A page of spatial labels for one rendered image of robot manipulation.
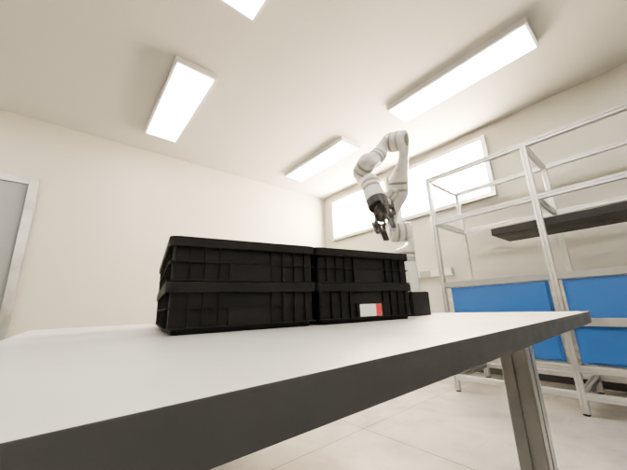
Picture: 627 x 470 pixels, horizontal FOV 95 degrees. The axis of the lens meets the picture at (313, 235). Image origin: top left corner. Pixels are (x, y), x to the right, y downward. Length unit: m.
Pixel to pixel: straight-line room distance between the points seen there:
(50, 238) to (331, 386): 3.76
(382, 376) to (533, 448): 0.67
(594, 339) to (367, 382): 2.49
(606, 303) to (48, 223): 4.74
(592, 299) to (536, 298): 0.31
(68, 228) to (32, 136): 1.02
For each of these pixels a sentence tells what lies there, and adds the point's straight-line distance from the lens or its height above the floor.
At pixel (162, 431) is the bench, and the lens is 0.21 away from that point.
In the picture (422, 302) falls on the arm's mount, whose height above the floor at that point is 0.75.
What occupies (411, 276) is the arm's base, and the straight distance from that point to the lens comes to 1.36.
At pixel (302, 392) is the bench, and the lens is 0.25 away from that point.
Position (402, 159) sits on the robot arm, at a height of 1.38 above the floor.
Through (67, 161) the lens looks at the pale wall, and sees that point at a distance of 4.18.
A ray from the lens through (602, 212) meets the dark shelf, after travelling 2.78.
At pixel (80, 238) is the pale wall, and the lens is 3.92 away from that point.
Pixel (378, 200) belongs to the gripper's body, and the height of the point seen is 1.10.
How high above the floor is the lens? 0.75
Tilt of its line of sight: 14 degrees up
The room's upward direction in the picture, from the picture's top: 2 degrees counter-clockwise
